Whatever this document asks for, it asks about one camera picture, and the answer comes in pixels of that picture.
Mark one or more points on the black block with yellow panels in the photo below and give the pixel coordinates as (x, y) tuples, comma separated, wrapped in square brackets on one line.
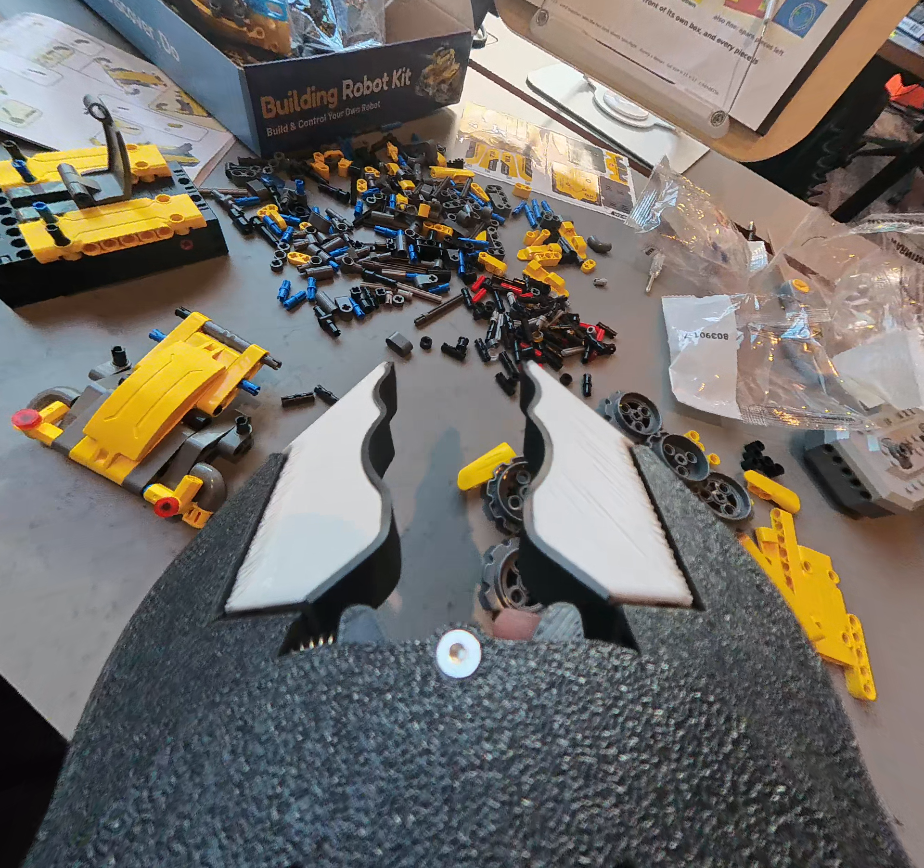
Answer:
[(108, 232)]

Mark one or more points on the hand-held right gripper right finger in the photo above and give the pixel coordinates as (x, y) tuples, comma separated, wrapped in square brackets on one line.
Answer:
[(599, 507)]

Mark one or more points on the black cross connector piece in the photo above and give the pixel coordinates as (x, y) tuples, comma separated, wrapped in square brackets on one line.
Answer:
[(758, 458)]

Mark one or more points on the black elbow connector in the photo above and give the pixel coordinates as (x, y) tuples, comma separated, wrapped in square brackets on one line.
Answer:
[(455, 349)]

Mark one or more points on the yellow sticker sheet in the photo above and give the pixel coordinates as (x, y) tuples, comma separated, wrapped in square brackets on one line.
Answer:
[(548, 160)]

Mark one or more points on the instruction sheet in acrylic holder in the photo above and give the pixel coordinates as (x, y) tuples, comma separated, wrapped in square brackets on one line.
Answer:
[(686, 16)]

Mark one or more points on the yellow perforated beam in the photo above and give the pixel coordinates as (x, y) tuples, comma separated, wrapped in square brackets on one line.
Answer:
[(808, 586)]

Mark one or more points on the white stand base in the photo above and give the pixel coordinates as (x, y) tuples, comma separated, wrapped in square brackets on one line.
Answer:
[(570, 88)]

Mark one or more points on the pile of mixed building pieces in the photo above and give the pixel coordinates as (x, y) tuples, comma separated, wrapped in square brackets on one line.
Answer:
[(404, 225)]

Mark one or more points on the pile of black red pins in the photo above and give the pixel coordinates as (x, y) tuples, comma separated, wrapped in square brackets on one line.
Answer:
[(534, 326)]

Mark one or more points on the long dark grey axle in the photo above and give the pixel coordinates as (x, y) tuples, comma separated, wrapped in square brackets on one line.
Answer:
[(440, 309)]

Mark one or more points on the cluster of toy wheels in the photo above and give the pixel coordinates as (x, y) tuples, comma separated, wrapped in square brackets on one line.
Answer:
[(682, 456)]

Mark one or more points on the grey desk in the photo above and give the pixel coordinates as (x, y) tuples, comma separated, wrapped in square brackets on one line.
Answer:
[(108, 565)]

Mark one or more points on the person's dark trousers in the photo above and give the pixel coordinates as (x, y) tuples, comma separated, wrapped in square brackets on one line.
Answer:
[(21, 796)]

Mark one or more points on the yellow and grey car assembly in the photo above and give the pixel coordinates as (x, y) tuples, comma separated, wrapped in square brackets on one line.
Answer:
[(151, 398)]

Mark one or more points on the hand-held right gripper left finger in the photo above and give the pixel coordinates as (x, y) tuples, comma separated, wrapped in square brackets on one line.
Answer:
[(317, 507)]

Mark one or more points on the crumpled clear plastic bag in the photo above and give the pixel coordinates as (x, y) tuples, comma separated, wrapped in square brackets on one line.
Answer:
[(686, 218)]

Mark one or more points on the instruction booklet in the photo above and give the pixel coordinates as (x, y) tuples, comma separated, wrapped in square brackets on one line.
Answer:
[(43, 66)]

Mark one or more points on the small dark grey sleeve piece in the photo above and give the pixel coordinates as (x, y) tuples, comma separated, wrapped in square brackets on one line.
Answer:
[(399, 345)]

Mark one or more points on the blue kit box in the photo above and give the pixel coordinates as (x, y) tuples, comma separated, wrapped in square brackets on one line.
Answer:
[(325, 99)]

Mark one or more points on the yellow curved panel piece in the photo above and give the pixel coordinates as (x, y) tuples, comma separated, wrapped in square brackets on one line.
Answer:
[(772, 491), (483, 469)]

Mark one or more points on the grey motor block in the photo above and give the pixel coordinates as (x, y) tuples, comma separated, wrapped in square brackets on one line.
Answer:
[(844, 478)]

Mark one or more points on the clear plastic bags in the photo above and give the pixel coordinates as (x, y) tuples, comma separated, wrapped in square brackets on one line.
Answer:
[(722, 348)]

